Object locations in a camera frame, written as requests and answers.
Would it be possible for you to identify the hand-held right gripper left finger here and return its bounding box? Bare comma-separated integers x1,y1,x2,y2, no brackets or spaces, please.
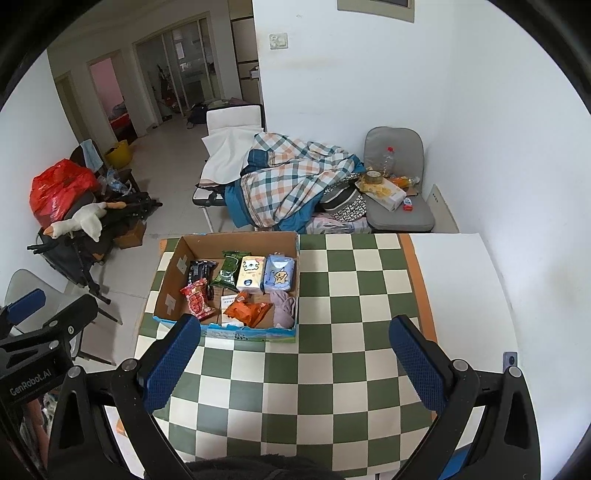
48,314,201,480

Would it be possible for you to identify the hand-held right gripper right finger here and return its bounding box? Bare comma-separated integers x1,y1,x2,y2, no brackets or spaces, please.
389,315,541,480

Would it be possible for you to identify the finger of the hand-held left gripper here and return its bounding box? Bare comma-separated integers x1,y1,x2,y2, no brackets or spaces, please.
0,288,47,329
0,294,99,367

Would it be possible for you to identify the red snack packet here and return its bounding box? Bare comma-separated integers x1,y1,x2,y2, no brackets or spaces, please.
179,278,217,320

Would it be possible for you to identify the white and red cigarette box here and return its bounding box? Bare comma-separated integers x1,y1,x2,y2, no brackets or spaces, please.
219,295,245,328

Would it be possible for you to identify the orange snack packet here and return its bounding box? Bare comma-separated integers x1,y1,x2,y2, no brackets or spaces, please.
223,293,272,328

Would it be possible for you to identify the black packet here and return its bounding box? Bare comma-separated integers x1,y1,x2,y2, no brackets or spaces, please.
186,260,218,289

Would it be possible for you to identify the green snack packet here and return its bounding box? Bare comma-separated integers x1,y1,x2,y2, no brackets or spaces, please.
211,250,247,289

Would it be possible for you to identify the white bear tissue pack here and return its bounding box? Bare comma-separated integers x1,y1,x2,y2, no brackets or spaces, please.
236,255,267,294

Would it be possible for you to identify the pale purple sock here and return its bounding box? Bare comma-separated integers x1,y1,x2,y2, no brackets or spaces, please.
269,290,296,329

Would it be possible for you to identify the blue cartoon tissue pack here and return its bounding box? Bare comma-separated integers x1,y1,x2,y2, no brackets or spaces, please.
263,253,296,294

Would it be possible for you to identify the black stroller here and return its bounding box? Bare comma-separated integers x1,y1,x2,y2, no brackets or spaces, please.
28,185,162,305

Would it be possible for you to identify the green checkered tablecloth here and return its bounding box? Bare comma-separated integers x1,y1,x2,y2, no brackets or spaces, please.
134,233,437,472

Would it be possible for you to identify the small brown cardboard box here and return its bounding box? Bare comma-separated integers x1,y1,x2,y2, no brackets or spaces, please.
113,219,147,250

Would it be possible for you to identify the white goose plush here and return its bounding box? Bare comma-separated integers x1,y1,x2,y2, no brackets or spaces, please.
50,200,127,243

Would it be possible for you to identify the red plastic bag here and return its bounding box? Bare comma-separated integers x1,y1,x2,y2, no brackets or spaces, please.
30,159,100,228

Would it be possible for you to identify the person's black fleece clothing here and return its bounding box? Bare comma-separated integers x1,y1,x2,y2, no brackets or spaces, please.
143,455,347,480

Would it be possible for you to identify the white board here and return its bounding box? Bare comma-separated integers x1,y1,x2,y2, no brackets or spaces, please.
431,184,460,233

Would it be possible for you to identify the pink clothing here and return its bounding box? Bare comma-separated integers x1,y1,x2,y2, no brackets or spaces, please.
307,215,370,234

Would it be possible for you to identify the light blue cloth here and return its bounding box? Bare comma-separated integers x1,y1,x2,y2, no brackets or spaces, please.
81,140,103,172

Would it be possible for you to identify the white and yellow tissue box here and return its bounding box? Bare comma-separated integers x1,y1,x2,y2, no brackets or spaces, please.
355,178,408,212

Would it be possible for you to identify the yellow bucket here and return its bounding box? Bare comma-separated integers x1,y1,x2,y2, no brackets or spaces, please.
104,141,132,169

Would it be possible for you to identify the dark patterned bag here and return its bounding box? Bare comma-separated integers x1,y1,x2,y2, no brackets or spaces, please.
318,182,368,222

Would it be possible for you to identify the clear plastic bottle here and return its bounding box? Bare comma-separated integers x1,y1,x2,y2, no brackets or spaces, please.
379,147,398,178

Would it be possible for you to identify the white cloth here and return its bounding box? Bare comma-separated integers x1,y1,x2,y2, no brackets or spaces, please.
202,126,264,188

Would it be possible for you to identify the plaid blanket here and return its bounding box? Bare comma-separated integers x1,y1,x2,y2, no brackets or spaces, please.
238,133,365,232

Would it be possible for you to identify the grey cushioned chair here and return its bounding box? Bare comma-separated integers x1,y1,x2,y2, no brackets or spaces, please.
362,127,435,233

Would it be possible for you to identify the white chair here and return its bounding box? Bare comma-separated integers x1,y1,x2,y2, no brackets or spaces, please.
205,104,265,134

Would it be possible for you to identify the glass sliding door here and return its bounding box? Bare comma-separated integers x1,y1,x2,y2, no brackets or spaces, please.
134,16,232,127

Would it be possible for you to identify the framed wall picture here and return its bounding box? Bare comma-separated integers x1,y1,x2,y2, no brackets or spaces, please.
337,0,415,23

